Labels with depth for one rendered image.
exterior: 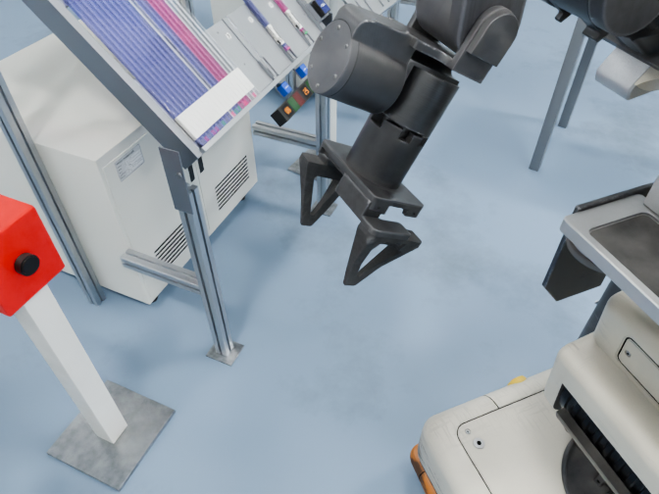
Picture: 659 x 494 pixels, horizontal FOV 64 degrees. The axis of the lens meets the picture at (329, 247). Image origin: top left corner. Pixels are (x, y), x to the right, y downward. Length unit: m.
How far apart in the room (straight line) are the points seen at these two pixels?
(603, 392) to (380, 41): 0.52
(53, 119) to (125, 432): 0.87
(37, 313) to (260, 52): 0.82
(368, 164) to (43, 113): 1.31
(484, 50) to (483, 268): 1.56
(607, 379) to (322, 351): 1.06
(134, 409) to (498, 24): 1.43
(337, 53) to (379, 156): 0.10
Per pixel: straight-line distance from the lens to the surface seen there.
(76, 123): 1.61
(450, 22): 0.45
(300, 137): 1.95
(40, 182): 1.61
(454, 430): 1.26
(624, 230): 0.58
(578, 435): 0.83
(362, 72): 0.42
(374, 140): 0.47
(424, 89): 0.46
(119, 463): 1.59
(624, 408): 0.75
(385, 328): 1.73
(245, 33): 1.48
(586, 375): 0.77
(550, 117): 2.34
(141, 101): 1.19
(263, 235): 2.02
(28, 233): 1.08
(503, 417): 1.30
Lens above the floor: 1.39
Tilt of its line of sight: 45 degrees down
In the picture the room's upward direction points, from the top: straight up
